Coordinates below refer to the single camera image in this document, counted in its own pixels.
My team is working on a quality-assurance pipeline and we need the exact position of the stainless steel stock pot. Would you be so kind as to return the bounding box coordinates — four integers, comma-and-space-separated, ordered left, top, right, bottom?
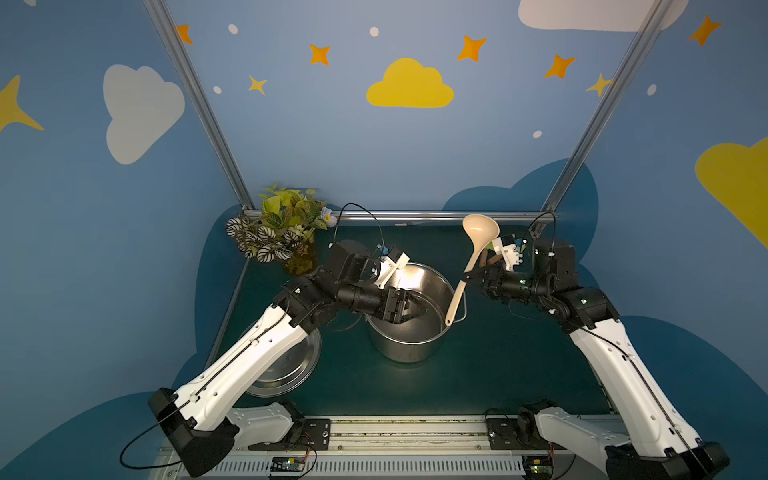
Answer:
365, 263, 454, 363

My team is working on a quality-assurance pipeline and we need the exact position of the beige plastic ladle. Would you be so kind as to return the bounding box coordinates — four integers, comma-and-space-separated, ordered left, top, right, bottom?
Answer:
445, 214, 500, 327

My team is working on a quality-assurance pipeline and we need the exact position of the stainless steel pot lid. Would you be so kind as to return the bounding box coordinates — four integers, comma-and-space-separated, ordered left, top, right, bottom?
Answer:
246, 330, 322, 398

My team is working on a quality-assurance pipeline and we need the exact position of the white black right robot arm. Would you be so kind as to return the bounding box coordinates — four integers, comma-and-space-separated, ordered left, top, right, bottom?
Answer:
463, 241, 730, 479

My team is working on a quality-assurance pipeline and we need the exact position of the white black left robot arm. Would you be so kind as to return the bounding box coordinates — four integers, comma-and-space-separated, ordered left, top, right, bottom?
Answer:
148, 240, 437, 478

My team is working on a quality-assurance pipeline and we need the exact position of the aluminium rear crossbar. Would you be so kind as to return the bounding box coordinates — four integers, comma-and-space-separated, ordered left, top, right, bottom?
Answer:
329, 209, 553, 225

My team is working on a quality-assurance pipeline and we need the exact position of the artificial potted plant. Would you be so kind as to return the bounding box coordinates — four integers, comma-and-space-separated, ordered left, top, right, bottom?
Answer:
226, 184, 337, 276

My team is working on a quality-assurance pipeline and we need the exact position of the right green circuit board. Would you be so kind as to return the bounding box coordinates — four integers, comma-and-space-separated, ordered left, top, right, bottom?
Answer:
522, 456, 554, 479

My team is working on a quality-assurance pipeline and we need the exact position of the green circuit board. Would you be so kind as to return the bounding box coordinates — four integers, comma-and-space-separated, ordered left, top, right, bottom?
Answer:
270, 457, 307, 474
522, 456, 554, 479

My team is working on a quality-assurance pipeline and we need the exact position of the left green circuit board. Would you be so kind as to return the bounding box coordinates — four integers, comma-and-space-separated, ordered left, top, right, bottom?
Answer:
270, 457, 307, 474

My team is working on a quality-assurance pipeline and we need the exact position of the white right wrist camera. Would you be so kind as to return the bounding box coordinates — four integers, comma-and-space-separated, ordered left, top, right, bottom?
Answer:
490, 234, 527, 271

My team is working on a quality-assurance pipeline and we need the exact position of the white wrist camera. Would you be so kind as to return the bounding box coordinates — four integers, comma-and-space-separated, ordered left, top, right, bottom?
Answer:
490, 234, 527, 271
374, 246, 410, 289

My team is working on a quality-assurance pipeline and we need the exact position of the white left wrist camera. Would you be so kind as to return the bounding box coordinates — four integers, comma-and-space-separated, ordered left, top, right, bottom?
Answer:
374, 246, 410, 289

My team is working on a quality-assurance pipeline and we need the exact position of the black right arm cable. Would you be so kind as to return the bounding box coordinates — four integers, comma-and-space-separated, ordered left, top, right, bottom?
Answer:
526, 210, 558, 241

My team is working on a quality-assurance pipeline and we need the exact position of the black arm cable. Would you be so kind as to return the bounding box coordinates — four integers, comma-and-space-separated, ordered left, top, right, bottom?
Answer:
331, 202, 386, 250
526, 210, 558, 241

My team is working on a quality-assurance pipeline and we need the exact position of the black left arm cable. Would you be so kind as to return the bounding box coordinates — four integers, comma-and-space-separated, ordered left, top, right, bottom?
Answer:
331, 202, 386, 250

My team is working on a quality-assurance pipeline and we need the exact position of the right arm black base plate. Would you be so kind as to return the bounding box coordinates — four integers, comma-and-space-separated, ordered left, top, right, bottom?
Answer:
484, 414, 562, 451

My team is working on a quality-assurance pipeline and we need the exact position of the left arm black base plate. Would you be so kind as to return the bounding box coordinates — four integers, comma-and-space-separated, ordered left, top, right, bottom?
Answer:
248, 418, 332, 451

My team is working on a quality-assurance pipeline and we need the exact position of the aluminium frame post right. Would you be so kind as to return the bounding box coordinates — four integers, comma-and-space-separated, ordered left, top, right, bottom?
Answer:
531, 0, 674, 234

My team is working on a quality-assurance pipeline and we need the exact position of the aluminium frame post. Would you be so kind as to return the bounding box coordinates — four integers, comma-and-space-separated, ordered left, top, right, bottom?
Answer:
144, 0, 255, 210
531, 0, 674, 234

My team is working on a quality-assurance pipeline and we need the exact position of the aluminium frame post left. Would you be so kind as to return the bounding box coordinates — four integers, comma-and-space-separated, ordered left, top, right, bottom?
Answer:
144, 0, 255, 210

